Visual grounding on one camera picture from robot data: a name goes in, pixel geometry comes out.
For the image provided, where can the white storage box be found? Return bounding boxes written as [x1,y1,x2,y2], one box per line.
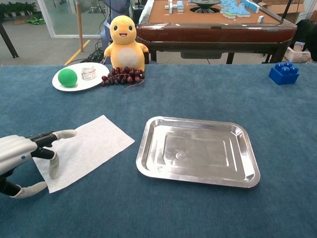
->
[284,41,312,63]

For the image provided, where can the blue building block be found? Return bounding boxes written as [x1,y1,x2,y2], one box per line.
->
[268,61,300,85]

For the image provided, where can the long row of mahjong tiles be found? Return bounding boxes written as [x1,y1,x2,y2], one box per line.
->
[241,0,261,13]

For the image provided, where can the green object on floor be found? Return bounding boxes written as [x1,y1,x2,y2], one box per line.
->
[26,15,46,25]

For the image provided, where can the green ball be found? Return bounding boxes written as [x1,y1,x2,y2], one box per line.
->
[57,68,78,88]

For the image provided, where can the white paper sheet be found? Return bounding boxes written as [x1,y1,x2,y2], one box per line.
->
[32,115,135,194]

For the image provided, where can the brown mahjong table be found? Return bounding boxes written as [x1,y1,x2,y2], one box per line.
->
[135,0,298,65]

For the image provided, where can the small clear jar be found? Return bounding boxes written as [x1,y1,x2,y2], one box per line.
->
[81,65,97,81]

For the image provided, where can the white round plate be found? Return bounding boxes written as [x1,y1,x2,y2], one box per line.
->
[52,62,110,92]

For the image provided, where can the heap of blue mahjong tiles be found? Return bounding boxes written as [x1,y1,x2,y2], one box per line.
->
[220,0,251,20]

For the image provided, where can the black table leg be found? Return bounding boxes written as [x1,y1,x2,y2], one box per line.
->
[0,22,19,59]

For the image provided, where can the blue grey machine base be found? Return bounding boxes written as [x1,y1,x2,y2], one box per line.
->
[100,0,132,49]

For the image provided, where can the small cluster of mahjong tiles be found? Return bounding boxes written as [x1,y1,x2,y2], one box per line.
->
[164,0,185,13]

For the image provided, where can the stainless steel tray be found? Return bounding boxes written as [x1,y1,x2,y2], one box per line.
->
[135,116,261,189]

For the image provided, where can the bunch of red grapes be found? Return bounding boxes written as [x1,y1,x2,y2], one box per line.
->
[100,66,146,90]

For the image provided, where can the wooden pole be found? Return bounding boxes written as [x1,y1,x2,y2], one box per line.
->
[75,0,84,52]

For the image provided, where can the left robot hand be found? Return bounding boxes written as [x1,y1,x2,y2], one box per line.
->
[0,129,78,199]

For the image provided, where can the blue felt table cover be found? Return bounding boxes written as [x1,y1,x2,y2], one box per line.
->
[0,63,317,238]

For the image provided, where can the tangle of black cables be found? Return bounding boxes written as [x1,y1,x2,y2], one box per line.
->
[80,37,111,64]

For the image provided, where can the row of potted plants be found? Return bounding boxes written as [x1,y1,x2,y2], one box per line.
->
[0,1,37,18]

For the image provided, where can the seated person in black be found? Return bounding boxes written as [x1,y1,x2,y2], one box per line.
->
[296,19,317,62]

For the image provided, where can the yellow plush duck toy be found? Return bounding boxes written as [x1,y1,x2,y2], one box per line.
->
[103,15,150,72]

